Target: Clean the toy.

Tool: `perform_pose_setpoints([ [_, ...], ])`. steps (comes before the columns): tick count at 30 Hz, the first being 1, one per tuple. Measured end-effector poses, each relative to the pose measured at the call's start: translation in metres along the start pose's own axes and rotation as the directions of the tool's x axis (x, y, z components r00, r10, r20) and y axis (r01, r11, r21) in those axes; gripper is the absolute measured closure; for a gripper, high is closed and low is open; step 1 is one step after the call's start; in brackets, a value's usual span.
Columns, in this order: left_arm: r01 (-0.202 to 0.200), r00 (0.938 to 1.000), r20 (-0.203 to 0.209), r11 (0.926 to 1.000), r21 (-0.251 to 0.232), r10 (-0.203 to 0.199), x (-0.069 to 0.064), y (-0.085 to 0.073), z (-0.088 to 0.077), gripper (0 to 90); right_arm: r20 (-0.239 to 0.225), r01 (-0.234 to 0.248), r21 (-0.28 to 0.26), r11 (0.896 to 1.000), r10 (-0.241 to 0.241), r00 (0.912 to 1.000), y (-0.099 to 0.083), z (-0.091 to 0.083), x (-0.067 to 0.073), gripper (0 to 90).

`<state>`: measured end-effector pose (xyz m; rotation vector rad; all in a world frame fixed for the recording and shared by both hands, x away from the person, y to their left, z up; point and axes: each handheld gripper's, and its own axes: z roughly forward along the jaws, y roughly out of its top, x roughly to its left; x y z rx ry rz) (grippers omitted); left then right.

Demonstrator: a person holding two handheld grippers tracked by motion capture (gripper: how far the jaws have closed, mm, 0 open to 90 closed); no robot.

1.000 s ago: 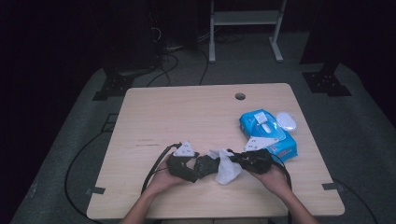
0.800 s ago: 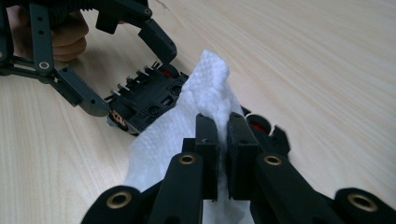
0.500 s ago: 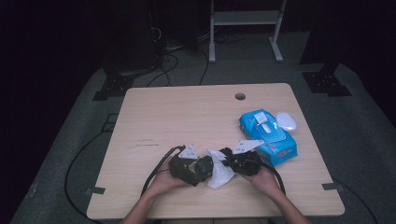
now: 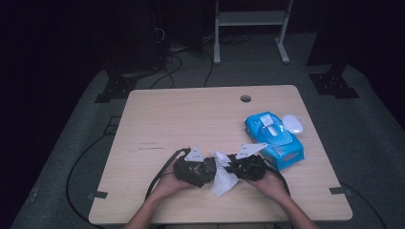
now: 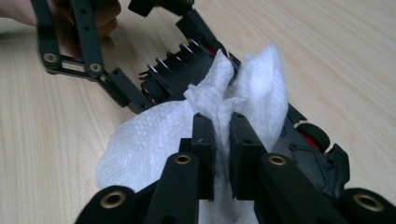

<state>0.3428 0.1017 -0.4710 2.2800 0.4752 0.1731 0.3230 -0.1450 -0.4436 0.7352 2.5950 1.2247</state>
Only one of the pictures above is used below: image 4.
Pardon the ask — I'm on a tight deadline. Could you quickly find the long black floor cable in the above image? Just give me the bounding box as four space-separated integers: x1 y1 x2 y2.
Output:
65 133 113 228

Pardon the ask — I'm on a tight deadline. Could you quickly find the black floor cable loop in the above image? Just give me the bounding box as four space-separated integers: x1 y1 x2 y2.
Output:
149 52 184 90

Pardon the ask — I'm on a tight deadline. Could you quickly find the thin black floor cable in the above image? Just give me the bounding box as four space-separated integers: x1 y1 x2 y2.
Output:
202 50 215 89

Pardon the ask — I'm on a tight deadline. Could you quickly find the white metal stand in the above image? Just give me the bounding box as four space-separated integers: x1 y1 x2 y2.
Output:
213 0 294 66

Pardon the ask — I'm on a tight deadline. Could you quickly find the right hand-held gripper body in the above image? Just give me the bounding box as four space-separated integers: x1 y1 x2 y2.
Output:
232 142 268 181

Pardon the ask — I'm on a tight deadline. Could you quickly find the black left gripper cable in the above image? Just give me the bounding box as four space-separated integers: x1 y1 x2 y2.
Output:
144 147 192 199

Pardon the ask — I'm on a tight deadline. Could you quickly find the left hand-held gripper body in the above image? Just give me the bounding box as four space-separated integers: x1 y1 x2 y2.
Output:
173 145 208 189

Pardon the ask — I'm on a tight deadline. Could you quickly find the black tape strip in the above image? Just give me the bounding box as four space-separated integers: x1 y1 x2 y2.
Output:
329 186 352 196
87 190 109 200

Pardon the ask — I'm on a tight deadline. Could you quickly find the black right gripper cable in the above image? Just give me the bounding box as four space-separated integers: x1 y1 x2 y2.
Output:
261 161 291 197

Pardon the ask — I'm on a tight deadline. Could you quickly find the blue wet wipes pack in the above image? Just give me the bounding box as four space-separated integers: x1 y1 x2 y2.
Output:
244 111 306 171

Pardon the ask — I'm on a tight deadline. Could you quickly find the white wet wipe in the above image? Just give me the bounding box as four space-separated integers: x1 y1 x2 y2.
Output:
209 150 240 198

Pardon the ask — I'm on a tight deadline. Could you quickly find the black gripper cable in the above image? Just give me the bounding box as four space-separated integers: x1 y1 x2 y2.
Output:
144 147 192 199
261 161 291 197

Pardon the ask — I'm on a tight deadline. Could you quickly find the dark cabinet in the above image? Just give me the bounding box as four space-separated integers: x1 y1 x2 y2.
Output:
103 0 168 75

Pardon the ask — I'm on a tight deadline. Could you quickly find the person's right hand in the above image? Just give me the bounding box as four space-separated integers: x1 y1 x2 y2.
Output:
244 171 285 202

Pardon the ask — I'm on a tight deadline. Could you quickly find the person's left hand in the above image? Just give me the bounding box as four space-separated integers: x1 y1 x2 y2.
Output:
149 171 193 202

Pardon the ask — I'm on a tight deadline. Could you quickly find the black stand base plate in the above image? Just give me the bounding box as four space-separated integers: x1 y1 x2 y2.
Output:
94 75 139 104
309 72 361 99

